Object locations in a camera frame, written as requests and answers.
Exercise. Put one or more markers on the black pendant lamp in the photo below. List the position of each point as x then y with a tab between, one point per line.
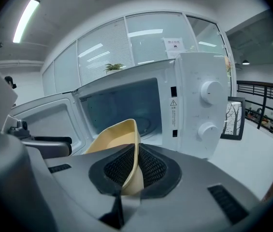
245	62

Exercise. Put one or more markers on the white microwave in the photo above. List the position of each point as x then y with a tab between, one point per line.
199	120

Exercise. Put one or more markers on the black metal railing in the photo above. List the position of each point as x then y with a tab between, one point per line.
264	93

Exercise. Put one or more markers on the white rectangular table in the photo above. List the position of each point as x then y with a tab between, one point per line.
247	163

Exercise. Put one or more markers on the beige plastic bowl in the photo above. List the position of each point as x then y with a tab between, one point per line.
123	136

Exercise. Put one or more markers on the long ceiling light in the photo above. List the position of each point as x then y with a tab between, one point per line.
25	20

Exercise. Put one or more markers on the white paper notice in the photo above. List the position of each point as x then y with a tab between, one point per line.
175	47

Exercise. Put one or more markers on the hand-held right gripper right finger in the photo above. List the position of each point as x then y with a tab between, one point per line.
189	192

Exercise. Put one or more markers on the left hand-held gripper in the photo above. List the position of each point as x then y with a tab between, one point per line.
18	129

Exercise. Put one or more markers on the black picture frame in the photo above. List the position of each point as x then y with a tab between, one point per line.
233	120

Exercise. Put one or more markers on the white and pink flower bouquet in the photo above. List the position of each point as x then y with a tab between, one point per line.
228	65

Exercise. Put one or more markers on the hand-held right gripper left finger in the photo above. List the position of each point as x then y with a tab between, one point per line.
78	190

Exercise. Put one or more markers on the small potted plant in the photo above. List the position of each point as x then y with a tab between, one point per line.
114	68

